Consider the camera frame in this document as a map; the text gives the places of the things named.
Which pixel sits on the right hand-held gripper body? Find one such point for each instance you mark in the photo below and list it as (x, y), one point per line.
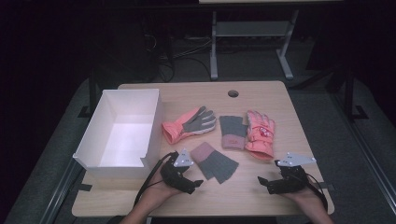
(292, 180)

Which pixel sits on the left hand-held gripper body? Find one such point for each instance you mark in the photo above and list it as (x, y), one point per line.
(174, 175)

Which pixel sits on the pink ski glove grey palm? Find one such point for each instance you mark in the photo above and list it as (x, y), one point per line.
(193, 123)

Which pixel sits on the person's left hand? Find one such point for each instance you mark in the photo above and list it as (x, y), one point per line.
(157, 193)

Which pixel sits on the person's right hand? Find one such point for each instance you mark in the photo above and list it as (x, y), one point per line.
(308, 199)

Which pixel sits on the pink ski glove red label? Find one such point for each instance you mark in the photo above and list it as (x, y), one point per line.
(260, 138)

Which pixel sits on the white open box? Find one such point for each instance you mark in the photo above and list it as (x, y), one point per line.
(124, 138)

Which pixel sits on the grey metal floor rail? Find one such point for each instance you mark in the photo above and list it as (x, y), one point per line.
(370, 161)
(60, 194)

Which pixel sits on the black stand post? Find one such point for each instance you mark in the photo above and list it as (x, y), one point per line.
(350, 93)

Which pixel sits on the grey metal table frame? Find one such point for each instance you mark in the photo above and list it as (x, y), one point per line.
(249, 28)

